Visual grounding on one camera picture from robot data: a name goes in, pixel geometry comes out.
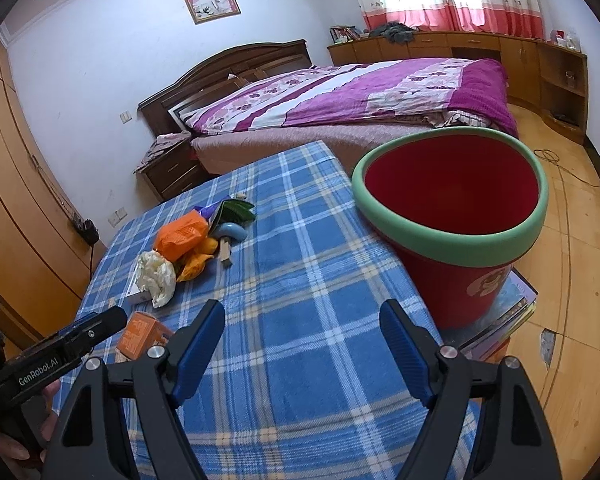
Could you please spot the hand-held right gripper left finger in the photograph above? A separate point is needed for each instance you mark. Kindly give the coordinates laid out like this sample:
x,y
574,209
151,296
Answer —
x,y
205,342

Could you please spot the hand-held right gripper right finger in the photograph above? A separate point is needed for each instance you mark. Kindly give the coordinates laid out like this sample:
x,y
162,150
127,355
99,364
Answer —
x,y
400,347

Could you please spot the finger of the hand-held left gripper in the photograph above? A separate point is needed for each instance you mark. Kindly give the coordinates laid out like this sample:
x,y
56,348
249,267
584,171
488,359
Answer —
x,y
97,324

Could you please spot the orange carton box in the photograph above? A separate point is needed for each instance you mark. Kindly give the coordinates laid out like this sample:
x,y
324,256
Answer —
x,y
142,332

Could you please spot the red bin with green rim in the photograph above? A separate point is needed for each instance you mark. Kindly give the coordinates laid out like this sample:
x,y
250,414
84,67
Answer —
x,y
430,285

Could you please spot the yellow orange wrapper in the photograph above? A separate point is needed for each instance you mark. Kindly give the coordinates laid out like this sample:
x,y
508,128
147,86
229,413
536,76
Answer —
x,y
195,262

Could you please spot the person's left hand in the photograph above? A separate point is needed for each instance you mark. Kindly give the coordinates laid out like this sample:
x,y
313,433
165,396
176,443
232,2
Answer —
x,y
50,410

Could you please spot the white flat box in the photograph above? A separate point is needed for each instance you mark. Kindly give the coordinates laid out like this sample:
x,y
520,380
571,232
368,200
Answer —
x,y
134,292

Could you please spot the white crumpled paper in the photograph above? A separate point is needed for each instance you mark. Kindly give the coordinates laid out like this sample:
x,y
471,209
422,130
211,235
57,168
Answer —
x,y
155,275

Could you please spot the wooden stick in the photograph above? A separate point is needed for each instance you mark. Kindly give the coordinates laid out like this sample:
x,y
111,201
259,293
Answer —
x,y
225,255

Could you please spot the black power strip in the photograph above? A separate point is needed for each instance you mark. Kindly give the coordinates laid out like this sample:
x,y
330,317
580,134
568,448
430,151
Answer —
x,y
86,227

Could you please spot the orange snack packet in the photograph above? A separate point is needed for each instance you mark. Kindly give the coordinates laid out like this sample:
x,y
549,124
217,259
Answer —
x,y
180,235

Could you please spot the blue plaid blanket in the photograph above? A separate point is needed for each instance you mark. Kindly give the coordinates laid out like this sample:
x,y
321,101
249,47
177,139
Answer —
x,y
305,285

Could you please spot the stack of picture books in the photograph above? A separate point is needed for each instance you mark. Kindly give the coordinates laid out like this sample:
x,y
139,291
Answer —
x,y
510,310

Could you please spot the purple wrapper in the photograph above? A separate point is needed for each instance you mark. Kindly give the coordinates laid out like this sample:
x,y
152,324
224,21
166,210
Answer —
x,y
211,210

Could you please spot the green packet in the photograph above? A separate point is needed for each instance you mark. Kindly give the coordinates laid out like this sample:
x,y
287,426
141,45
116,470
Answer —
x,y
237,210

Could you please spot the wooden wardrobe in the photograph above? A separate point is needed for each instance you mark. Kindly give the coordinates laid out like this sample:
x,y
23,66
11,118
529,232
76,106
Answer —
x,y
20,185

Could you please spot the brown wooden nightstand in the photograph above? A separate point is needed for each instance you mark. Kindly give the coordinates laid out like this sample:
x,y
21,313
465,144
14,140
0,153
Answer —
x,y
180,175

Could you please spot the pink patterned cloth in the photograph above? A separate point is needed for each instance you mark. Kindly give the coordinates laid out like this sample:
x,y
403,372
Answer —
x,y
162,145

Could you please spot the bed with pink mattress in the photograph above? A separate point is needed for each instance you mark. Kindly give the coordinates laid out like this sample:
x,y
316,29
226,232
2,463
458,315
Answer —
x,y
280,145

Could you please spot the bed with purple blanket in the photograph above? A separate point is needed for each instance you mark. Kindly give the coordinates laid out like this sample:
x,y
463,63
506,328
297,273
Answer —
x,y
355,90

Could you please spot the brown wooden headboard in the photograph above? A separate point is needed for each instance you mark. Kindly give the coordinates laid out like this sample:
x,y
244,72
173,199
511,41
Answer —
x,y
205,70

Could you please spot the long wooden cabinet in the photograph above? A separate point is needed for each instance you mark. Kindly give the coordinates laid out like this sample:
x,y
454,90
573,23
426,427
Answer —
x,y
520,60

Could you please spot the grey clothes pile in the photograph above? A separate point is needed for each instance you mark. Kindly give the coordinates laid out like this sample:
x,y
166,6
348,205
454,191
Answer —
x,y
395,32

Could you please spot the row of books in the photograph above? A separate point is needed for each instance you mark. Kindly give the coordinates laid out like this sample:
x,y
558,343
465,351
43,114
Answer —
x,y
345,34

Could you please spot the white jars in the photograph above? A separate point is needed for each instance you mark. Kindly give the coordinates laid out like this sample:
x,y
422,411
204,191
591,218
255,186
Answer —
x,y
562,39

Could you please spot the white wall outlet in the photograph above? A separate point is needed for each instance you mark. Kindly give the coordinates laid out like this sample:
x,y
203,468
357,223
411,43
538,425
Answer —
x,y
117,216

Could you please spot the white wall switch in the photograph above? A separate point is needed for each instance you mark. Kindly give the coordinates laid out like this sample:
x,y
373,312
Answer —
x,y
125,117

